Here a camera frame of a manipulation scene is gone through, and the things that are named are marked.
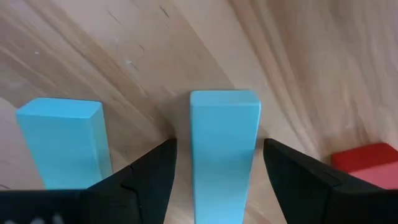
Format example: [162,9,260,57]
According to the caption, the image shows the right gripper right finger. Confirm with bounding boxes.
[263,138,340,224]

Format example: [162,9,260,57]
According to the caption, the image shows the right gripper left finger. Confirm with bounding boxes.
[88,138,178,224]

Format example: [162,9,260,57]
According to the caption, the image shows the red wooden block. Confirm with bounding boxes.
[330,142,398,190]

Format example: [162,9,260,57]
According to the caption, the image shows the long blue wooden block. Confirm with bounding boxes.
[189,90,262,224]
[15,97,113,190]

